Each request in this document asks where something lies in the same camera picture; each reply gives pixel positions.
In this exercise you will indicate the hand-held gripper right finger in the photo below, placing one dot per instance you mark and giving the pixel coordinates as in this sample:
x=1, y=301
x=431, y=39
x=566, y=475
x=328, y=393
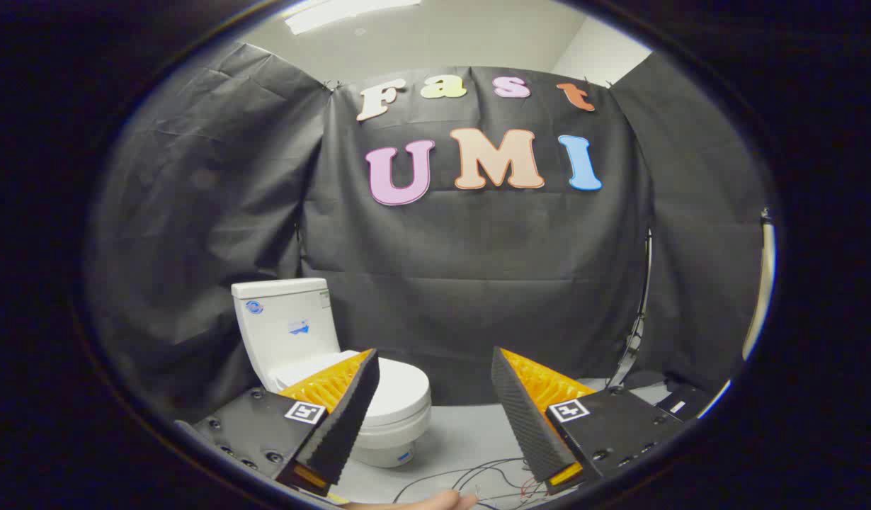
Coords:
x=524, y=425

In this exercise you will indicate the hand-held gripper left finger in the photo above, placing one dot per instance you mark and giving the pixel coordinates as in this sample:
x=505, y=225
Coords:
x=343, y=418

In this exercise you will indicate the white toilet lid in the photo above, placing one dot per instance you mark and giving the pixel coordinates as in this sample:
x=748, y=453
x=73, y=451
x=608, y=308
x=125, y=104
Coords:
x=400, y=389

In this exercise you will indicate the white toilet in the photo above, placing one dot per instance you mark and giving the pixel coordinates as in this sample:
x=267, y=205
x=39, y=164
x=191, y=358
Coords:
x=283, y=326

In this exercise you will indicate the black box white label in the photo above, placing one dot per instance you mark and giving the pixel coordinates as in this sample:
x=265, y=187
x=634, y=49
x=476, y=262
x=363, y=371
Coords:
x=680, y=404

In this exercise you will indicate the black backdrop cloth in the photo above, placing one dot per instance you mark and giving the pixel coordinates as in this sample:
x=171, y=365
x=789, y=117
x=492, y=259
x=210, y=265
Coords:
x=478, y=269

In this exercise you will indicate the thin metal stand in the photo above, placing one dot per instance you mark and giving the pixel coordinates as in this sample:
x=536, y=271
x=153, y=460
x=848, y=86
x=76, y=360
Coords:
x=641, y=312

